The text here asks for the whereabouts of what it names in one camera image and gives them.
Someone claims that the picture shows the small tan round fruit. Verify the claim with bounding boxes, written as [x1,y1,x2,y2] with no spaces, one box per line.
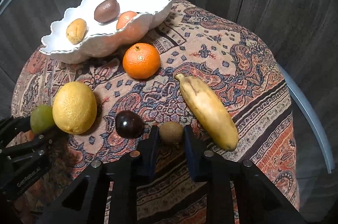
[159,121,183,144]

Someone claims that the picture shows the yellow orange mango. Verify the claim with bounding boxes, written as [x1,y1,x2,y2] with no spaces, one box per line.
[66,18,87,45]

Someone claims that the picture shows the brown kiwi fruit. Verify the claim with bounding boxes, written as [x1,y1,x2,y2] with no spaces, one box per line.
[94,0,120,23]

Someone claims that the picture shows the large orange tangerine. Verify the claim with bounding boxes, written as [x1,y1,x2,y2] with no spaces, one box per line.
[116,11,137,30]

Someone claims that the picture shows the green apple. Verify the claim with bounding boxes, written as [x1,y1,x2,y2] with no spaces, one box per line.
[30,104,55,135]

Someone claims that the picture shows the large yellow lemon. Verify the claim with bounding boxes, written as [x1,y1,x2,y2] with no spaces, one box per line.
[52,81,97,135]

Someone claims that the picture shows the dark purple plum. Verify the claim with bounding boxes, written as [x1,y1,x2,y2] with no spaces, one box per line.
[115,110,144,139]

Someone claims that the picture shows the small yellow banana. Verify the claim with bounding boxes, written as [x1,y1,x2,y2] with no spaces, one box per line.
[174,73,238,151]

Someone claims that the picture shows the patterned paisley tablecloth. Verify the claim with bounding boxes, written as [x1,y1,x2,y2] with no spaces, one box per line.
[11,0,300,223]

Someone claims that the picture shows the small orange mandarin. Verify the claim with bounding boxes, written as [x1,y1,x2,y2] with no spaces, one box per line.
[122,43,160,80]

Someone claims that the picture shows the white scalloped bowl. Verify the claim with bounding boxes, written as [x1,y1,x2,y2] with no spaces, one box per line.
[40,0,174,64]

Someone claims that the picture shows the dark wood cabinet doors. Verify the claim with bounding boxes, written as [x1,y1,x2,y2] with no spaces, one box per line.
[1,0,337,223]

